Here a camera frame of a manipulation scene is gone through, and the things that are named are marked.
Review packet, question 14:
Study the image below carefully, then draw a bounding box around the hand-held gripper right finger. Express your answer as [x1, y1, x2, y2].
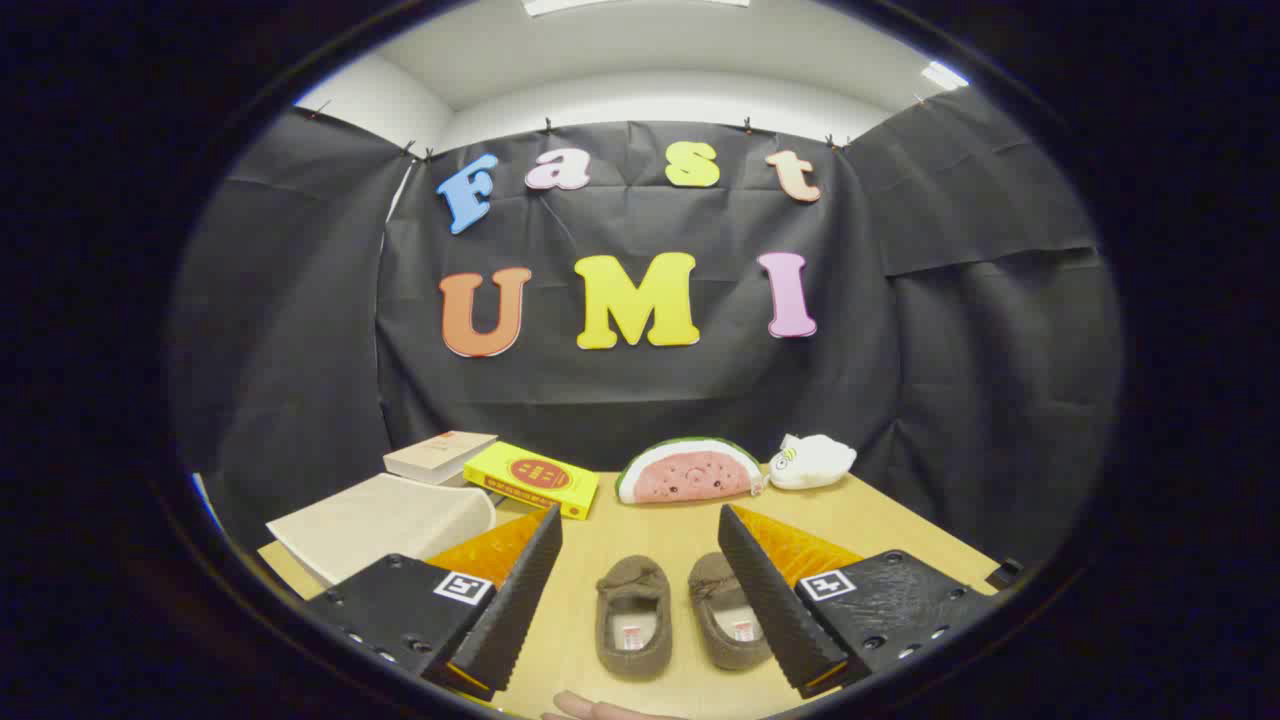
[717, 503, 1002, 700]

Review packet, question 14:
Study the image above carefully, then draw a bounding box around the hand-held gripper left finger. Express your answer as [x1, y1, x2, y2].
[305, 503, 564, 701]

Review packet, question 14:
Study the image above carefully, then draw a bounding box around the brown fuzzy slipper shoe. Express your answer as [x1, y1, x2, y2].
[595, 555, 673, 683]
[687, 551, 773, 671]

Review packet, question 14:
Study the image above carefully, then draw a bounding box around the cream storage box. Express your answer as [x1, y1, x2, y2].
[265, 472, 498, 589]

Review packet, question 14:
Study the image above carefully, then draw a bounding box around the yellow book with red circle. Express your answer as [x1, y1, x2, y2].
[462, 441, 601, 521]

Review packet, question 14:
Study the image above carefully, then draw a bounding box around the watermelon slice plush toy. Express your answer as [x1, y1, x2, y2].
[614, 437, 766, 505]

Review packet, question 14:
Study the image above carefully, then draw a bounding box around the white plush toy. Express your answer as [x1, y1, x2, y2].
[766, 433, 858, 491]

